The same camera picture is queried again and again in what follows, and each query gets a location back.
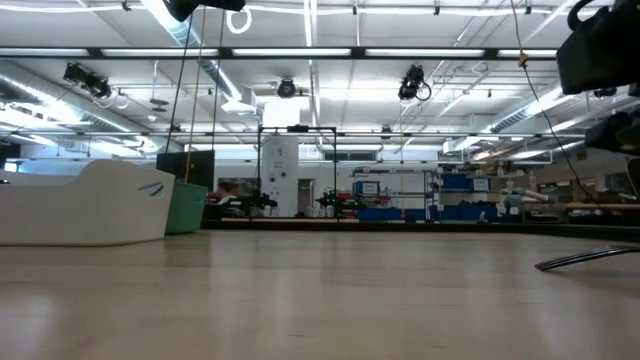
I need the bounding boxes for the white plastic bin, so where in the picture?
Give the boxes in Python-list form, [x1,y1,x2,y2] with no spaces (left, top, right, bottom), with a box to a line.
[0,158,176,247]

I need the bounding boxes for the white column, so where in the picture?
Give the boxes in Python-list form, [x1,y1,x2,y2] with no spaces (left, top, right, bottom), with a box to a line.
[260,134,300,217]

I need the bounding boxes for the black monitor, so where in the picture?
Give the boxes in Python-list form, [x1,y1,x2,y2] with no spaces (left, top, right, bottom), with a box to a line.
[156,149,216,192]

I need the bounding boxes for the grey roll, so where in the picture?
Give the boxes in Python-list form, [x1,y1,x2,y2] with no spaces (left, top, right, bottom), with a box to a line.
[502,187,551,204]

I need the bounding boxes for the person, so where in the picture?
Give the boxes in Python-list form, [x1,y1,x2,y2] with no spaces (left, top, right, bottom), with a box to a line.
[215,180,242,207]

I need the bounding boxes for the wooden workbench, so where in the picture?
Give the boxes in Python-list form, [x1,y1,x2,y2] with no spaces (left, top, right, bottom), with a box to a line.
[519,201,640,212]

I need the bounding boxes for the black hanging cable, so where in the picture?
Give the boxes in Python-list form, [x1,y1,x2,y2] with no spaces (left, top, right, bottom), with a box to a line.
[210,9,227,152]
[163,14,195,157]

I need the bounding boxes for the round black ceiling camera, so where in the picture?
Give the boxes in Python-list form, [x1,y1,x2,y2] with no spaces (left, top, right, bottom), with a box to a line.
[276,76,298,100]

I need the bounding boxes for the metal shelf rack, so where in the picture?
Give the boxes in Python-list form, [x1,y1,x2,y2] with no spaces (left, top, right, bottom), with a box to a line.
[423,169,442,222]

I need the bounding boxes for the blue bin with white label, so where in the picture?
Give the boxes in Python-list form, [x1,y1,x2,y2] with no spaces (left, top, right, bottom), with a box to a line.
[352,180,381,197]

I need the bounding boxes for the black table frame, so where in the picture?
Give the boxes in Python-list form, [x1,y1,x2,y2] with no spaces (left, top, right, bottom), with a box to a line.
[199,219,640,244]

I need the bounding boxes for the black metal frame stand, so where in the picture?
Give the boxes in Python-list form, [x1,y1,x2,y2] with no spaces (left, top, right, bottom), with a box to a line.
[256,125,338,219]

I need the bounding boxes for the teal plastic bin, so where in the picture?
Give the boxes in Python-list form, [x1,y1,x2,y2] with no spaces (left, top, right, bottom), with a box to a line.
[164,181,209,236]

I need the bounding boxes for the white cable ring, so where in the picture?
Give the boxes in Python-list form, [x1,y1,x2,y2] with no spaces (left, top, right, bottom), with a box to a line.
[225,5,253,36]

